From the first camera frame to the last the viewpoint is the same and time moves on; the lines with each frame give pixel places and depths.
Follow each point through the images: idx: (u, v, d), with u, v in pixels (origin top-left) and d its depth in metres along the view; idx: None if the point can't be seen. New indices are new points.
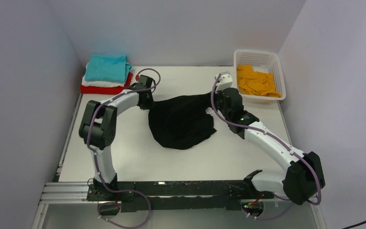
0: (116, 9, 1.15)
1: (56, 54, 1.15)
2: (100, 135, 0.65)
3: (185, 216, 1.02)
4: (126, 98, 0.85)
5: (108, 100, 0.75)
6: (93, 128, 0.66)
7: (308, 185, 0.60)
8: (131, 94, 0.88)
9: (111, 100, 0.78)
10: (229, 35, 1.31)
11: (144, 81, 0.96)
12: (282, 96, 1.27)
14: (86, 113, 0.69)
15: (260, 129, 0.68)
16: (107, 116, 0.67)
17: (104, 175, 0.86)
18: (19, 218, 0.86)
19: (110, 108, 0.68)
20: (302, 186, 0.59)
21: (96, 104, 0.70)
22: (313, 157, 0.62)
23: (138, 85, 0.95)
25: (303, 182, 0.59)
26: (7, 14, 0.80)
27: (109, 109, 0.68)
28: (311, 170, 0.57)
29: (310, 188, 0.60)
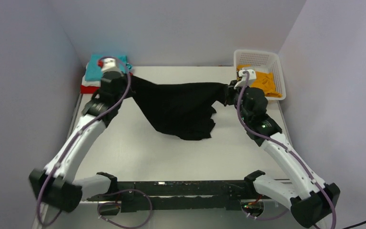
0: (116, 8, 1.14)
1: (55, 54, 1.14)
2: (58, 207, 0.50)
3: (186, 216, 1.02)
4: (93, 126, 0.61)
5: (55, 165, 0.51)
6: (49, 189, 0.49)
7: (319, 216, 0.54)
8: (95, 124, 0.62)
9: (60, 162, 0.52)
10: (229, 35, 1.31)
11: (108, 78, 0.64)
12: (282, 96, 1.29)
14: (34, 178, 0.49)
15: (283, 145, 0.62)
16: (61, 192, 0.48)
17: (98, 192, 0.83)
18: (20, 220, 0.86)
19: (59, 181, 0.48)
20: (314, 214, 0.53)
21: (41, 177, 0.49)
22: (334, 188, 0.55)
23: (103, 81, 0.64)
25: (317, 213, 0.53)
26: (6, 14, 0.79)
27: (59, 184, 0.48)
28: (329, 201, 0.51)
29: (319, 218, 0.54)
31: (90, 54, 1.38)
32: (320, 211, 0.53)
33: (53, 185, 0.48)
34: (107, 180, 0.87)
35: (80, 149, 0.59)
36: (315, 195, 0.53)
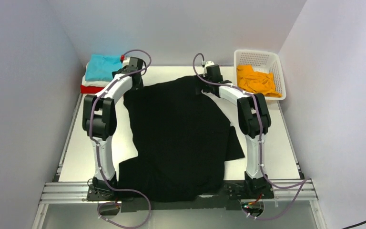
0: (116, 9, 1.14)
1: (56, 54, 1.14)
2: (102, 126, 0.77)
3: (187, 217, 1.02)
4: (119, 85, 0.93)
5: (103, 93, 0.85)
6: (96, 120, 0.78)
7: (253, 121, 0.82)
8: (125, 79, 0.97)
9: (107, 92, 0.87)
10: (227, 36, 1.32)
11: (135, 63, 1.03)
12: (282, 96, 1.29)
14: (86, 109, 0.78)
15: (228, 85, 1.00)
16: (107, 108, 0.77)
17: (105, 171, 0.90)
18: (20, 219, 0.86)
19: (107, 100, 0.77)
20: (247, 117, 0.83)
21: (93, 98, 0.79)
22: (260, 96, 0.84)
23: (129, 67, 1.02)
25: (248, 114, 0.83)
26: (7, 15, 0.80)
27: (107, 102, 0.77)
28: (256, 105, 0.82)
29: (253, 123, 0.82)
31: (90, 54, 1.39)
32: (248, 111, 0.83)
33: (103, 104, 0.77)
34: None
35: (116, 93, 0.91)
36: (244, 101, 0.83)
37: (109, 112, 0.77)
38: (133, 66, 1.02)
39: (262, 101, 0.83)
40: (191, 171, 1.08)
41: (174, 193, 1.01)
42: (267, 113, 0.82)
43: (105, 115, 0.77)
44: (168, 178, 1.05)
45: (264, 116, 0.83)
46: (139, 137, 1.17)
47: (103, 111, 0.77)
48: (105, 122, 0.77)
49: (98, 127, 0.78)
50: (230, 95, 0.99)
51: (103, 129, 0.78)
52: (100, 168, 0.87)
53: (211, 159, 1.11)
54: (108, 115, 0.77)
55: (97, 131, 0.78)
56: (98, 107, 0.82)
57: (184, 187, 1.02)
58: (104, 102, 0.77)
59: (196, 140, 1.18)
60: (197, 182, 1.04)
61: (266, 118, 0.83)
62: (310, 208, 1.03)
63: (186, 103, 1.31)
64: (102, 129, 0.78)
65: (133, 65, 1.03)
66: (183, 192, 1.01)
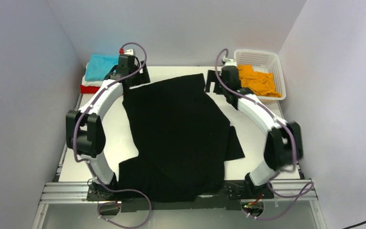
0: (116, 9, 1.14)
1: (56, 54, 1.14)
2: (88, 145, 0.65)
3: (187, 217, 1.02)
4: (107, 95, 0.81)
5: (88, 107, 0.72)
6: (80, 140, 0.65)
7: (284, 156, 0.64)
8: (114, 87, 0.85)
9: (91, 105, 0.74)
10: (227, 36, 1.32)
11: (125, 62, 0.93)
12: (282, 96, 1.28)
14: (68, 126, 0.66)
15: (252, 99, 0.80)
16: (92, 125, 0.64)
17: (101, 177, 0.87)
18: (20, 219, 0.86)
19: (91, 117, 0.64)
20: (278, 152, 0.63)
21: (76, 114, 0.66)
22: (295, 125, 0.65)
23: (119, 68, 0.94)
25: (280, 148, 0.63)
26: (7, 15, 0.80)
27: (92, 119, 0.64)
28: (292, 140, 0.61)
29: (285, 158, 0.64)
31: (90, 54, 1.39)
32: (281, 145, 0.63)
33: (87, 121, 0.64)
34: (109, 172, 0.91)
35: (103, 105, 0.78)
36: (276, 132, 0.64)
37: (95, 129, 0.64)
38: (124, 66, 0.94)
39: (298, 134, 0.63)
40: (191, 172, 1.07)
41: (174, 193, 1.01)
42: (301, 147, 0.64)
43: (89, 134, 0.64)
44: (167, 177, 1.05)
45: (298, 150, 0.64)
46: (140, 136, 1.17)
47: (88, 130, 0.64)
48: (90, 140, 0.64)
49: (82, 145, 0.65)
50: (254, 114, 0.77)
51: (90, 147, 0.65)
52: (96, 177, 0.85)
53: (210, 159, 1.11)
54: (94, 132, 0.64)
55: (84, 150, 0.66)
56: (83, 123, 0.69)
57: (184, 187, 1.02)
58: (87, 119, 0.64)
59: (197, 139, 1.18)
60: (196, 182, 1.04)
61: (299, 154, 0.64)
62: (310, 208, 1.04)
63: (188, 102, 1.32)
64: (88, 148, 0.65)
65: (123, 66, 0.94)
66: (183, 192, 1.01)
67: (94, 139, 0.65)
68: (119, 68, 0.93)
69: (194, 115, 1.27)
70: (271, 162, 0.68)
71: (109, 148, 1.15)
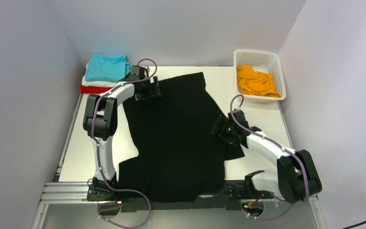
0: (116, 9, 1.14)
1: (56, 53, 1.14)
2: (104, 126, 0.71)
3: (187, 218, 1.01)
4: (123, 90, 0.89)
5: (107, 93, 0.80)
6: (97, 120, 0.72)
7: (300, 187, 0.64)
8: (128, 86, 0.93)
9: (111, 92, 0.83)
10: (227, 36, 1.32)
11: (137, 71, 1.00)
12: (282, 96, 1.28)
14: (88, 106, 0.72)
15: (259, 134, 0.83)
16: (112, 107, 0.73)
17: (105, 171, 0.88)
18: (19, 219, 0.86)
19: (112, 99, 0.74)
20: (292, 182, 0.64)
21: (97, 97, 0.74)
22: (307, 155, 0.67)
23: (131, 76, 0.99)
25: (293, 177, 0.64)
26: (6, 14, 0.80)
27: (111, 101, 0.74)
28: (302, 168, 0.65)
29: (301, 189, 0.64)
31: (90, 54, 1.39)
32: (293, 173, 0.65)
33: (107, 102, 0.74)
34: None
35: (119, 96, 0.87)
36: (288, 162, 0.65)
37: (113, 112, 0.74)
38: (136, 75, 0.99)
39: (309, 161, 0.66)
40: (192, 173, 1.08)
41: (175, 193, 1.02)
42: (316, 176, 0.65)
43: (107, 115, 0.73)
44: (168, 178, 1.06)
45: (312, 179, 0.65)
46: (139, 136, 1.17)
47: (107, 110, 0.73)
48: (107, 120, 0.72)
49: (97, 126, 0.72)
50: (264, 149, 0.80)
51: (105, 128, 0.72)
52: (100, 168, 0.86)
53: (209, 160, 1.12)
54: (111, 114, 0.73)
55: (97, 131, 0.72)
56: (99, 108, 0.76)
57: (183, 188, 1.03)
58: (108, 101, 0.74)
59: (196, 140, 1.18)
60: (196, 182, 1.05)
61: (315, 182, 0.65)
62: (310, 208, 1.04)
63: (187, 102, 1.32)
64: (103, 129, 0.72)
65: (135, 74, 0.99)
66: (183, 192, 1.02)
67: (110, 119, 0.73)
68: (131, 76, 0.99)
69: (193, 116, 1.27)
70: (288, 196, 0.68)
71: None
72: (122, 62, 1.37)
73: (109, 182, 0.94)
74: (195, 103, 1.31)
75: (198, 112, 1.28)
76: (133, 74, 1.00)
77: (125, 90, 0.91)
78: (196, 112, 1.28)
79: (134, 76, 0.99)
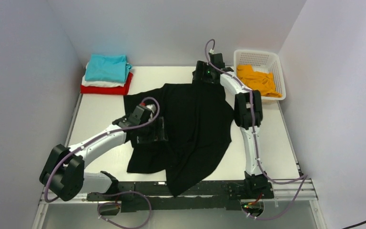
0: (116, 10, 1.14)
1: (56, 53, 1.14)
2: (58, 189, 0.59)
3: (186, 216, 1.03)
4: (104, 141, 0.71)
5: (78, 148, 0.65)
6: (53, 179, 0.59)
7: (247, 116, 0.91)
8: (116, 134, 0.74)
9: (83, 147, 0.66)
10: (227, 36, 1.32)
11: (140, 114, 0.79)
12: (281, 96, 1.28)
14: (51, 160, 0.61)
15: (230, 75, 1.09)
16: (71, 170, 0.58)
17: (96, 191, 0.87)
18: (20, 220, 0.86)
19: (75, 160, 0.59)
20: (242, 111, 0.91)
21: (64, 150, 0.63)
22: (257, 93, 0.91)
23: (131, 117, 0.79)
25: (243, 109, 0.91)
26: (7, 15, 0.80)
27: (74, 163, 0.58)
28: (251, 101, 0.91)
29: (248, 117, 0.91)
31: (90, 54, 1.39)
32: (243, 106, 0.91)
33: (69, 163, 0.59)
34: (107, 180, 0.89)
35: (96, 150, 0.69)
36: (241, 96, 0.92)
37: (72, 177, 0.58)
38: (137, 118, 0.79)
39: (258, 98, 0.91)
40: (210, 127, 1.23)
41: (209, 150, 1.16)
42: (260, 110, 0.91)
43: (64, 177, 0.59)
44: (200, 147, 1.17)
45: (258, 112, 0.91)
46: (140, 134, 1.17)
47: (65, 172, 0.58)
48: (64, 183, 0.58)
49: (54, 187, 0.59)
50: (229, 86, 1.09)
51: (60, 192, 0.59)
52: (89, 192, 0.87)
53: (211, 125, 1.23)
54: (67, 180, 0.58)
55: (54, 192, 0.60)
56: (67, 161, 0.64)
57: (211, 141, 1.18)
58: (70, 161, 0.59)
59: (190, 124, 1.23)
60: (200, 167, 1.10)
61: (259, 114, 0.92)
62: (310, 208, 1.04)
63: (181, 93, 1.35)
64: (56, 192, 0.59)
65: (136, 116, 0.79)
66: (212, 144, 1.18)
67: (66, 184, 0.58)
68: (131, 118, 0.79)
69: (185, 102, 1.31)
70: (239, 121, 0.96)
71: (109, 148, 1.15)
72: (122, 62, 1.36)
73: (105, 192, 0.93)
74: (184, 91, 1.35)
75: (187, 99, 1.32)
76: (133, 117, 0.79)
77: (109, 141, 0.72)
78: (192, 105, 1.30)
79: (133, 120, 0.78)
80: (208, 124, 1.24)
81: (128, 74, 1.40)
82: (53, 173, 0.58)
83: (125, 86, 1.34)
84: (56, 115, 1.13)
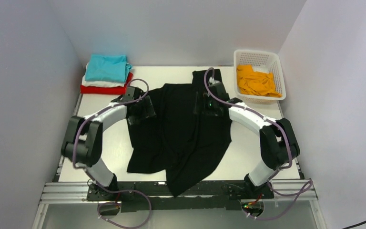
0: (116, 10, 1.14)
1: (56, 53, 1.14)
2: (84, 154, 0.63)
3: (186, 216, 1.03)
4: (112, 111, 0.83)
5: (93, 115, 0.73)
6: (77, 147, 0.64)
7: (281, 153, 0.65)
8: (118, 108, 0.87)
9: (96, 114, 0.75)
10: (227, 36, 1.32)
11: (132, 92, 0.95)
12: (282, 96, 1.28)
14: (70, 131, 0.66)
15: (241, 106, 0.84)
16: (95, 130, 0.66)
17: (101, 180, 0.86)
18: (19, 220, 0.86)
19: (95, 122, 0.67)
20: (273, 149, 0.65)
21: (80, 120, 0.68)
22: (284, 122, 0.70)
23: (125, 97, 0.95)
25: (274, 145, 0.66)
26: (6, 15, 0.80)
27: (95, 125, 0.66)
28: (284, 135, 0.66)
29: (282, 155, 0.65)
31: (90, 54, 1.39)
32: (274, 141, 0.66)
33: (90, 126, 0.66)
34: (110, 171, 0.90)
35: (106, 119, 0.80)
36: (267, 130, 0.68)
37: (95, 137, 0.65)
38: (130, 96, 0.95)
39: (288, 129, 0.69)
40: (210, 127, 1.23)
41: (209, 149, 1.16)
42: (295, 142, 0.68)
43: (88, 141, 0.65)
44: (200, 146, 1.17)
45: (292, 145, 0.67)
46: (135, 131, 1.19)
47: (89, 136, 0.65)
48: (88, 147, 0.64)
49: (79, 154, 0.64)
50: (248, 120, 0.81)
51: (86, 157, 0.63)
52: (95, 181, 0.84)
53: (211, 125, 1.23)
54: (93, 140, 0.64)
55: (79, 160, 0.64)
56: (84, 131, 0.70)
57: (211, 141, 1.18)
58: (91, 125, 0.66)
59: (190, 124, 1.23)
60: (200, 167, 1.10)
61: (294, 148, 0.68)
62: (310, 208, 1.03)
63: (181, 93, 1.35)
64: (83, 158, 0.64)
65: (129, 95, 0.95)
66: (212, 143, 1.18)
67: (92, 145, 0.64)
68: (125, 97, 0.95)
69: (185, 103, 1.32)
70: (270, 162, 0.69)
71: (109, 148, 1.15)
72: (122, 62, 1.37)
73: (106, 186, 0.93)
74: (184, 92, 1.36)
75: (187, 99, 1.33)
76: (127, 96, 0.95)
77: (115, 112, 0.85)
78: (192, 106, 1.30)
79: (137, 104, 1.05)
80: (208, 125, 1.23)
81: (128, 74, 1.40)
82: (77, 140, 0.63)
83: (125, 86, 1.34)
84: (56, 115, 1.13)
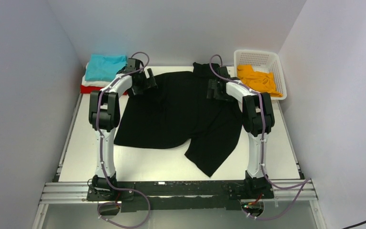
0: (116, 10, 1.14)
1: (55, 53, 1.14)
2: (108, 119, 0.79)
3: (186, 216, 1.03)
4: (122, 82, 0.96)
5: (108, 88, 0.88)
6: (101, 114, 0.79)
7: (256, 119, 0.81)
8: (126, 78, 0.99)
9: (111, 87, 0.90)
10: (227, 36, 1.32)
11: (134, 63, 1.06)
12: (282, 96, 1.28)
14: (92, 102, 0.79)
15: (236, 81, 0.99)
16: (113, 100, 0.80)
17: (106, 166, 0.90)
18: (20, 220, 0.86)
19: (112, 93, 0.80)
20: (251, 115, 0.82)
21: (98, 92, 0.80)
22: (266, 95, 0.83)
23: (127, 68, 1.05)
25: (252, 112, 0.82)
26: (5, 16, 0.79)
27: (112, 96, 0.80)
28: (261, 105, 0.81)
29: (257, 122, 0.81)
31: (90, 54, 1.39)
32: (252, 109, 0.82)
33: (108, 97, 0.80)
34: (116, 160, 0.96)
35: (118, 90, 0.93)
36: (249, 98, 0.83)
37: (115, 105, 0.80)
38: (132, 67, 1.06)
39: (268, 100, 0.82)
40: (219, 105, 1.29)
41: (224, 128, 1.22)
42: (271, 113, 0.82)
43: (110, 109, 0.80)
44: (217, 127, 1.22)
45: (268, 115, 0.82)
46: (135, 117, 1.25)
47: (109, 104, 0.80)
48: (110, 114, 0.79)
49: (104, 120, 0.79)
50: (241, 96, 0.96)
51: (110, 121, 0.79)
52: (102, 162, 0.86)
53: (223, 107, 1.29)
54: (113, 108, 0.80)
55: (103, 124, 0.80)
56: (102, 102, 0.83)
57: (227, 120, 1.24)
58: (109, 95, 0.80)
59: (206, 109, 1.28)
60: (219, 150, 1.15)
61: (269, 118, 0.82)
62: (310, 208, 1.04)
63: (182, 91, 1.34)
64: (107, 121, 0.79)
65: (131, 66, 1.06)
66: (227, 122, 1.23)
67: (114, 112, 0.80)
68: (128, 67, 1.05)
69: (188, 98, 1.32)
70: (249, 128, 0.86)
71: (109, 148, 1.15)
72: (122, 62, 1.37)
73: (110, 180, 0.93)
74: (185, 88, 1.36)
75: (189, 95, 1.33)
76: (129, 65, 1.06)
77: (124, 82, 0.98)
78: (195, 103, 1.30)
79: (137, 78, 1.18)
80: (221, 108, 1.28)
81: None
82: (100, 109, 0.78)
83: None
84: (55, 115, 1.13)
